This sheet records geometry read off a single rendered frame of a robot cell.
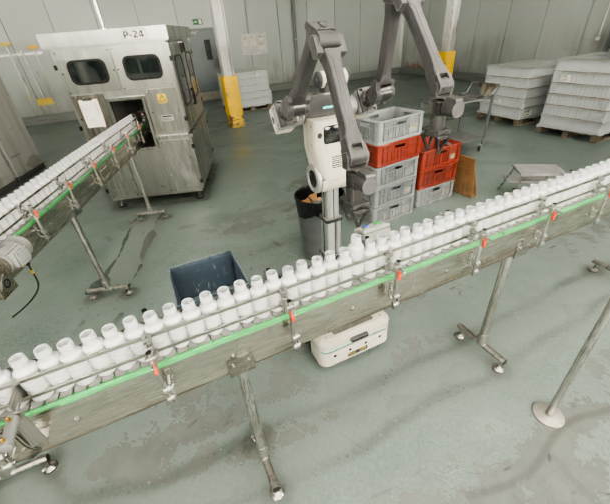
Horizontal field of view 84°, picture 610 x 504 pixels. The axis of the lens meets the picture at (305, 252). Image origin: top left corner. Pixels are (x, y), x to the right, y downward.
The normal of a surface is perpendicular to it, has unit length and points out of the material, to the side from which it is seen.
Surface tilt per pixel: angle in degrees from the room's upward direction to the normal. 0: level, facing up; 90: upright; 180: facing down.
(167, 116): 90
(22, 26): 90
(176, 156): 90
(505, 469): 0
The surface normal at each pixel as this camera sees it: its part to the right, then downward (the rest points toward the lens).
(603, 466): -0.07, -0.83
